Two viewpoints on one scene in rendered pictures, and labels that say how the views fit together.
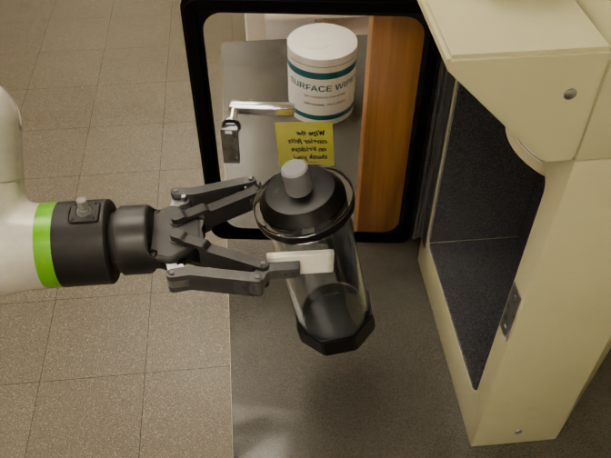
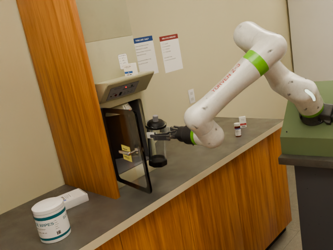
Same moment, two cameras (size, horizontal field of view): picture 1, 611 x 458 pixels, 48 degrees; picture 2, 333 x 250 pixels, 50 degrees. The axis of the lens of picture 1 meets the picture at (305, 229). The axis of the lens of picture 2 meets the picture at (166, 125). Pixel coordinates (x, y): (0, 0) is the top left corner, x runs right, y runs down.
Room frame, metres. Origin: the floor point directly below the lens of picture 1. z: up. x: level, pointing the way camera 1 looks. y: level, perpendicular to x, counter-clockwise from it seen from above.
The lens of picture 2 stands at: (1.57, 1.40, 1.67)
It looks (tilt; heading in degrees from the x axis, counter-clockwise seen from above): 14 degrees down; 231
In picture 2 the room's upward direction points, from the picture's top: 10 degrees counter-clockwise
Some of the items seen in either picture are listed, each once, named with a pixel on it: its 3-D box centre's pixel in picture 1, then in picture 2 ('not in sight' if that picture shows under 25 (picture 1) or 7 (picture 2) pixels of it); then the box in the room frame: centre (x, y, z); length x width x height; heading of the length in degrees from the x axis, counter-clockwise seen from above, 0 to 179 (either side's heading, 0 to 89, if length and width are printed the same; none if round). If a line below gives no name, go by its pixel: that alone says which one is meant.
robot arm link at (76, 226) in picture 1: (90, 240); (191, 133); (0.51, 0.23, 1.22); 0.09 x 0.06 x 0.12; 6
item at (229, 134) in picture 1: (230, 144); not in sight; (0.72, 0.10, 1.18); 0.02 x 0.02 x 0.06; 88
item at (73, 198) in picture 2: not in sight; (69, 200); (0.95, -0.28, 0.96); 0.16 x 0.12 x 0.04; 174
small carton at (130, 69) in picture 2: not in sight; (130, 69); (0.52, -0.14, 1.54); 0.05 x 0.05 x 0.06; 24
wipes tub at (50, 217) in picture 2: not in sight; (51, 219); (1.14, -0.03, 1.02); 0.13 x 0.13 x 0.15
